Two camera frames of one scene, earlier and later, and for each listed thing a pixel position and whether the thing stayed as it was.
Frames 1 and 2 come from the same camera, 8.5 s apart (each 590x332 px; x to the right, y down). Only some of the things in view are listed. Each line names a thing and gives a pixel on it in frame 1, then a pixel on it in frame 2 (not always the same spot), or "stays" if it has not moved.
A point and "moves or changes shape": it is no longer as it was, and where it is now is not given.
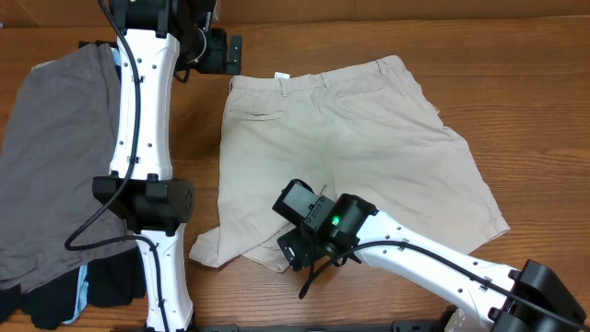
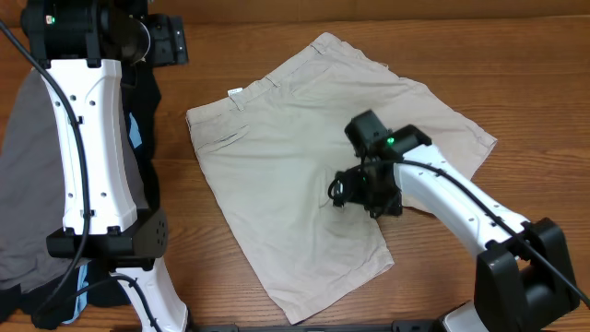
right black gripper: (298, 252) -> (347, 191)
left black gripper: (217, 63) -> (170, 45)
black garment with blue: (117, 280) stays
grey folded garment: (60, 135) stays
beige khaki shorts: (364, 129) moves or changes shape
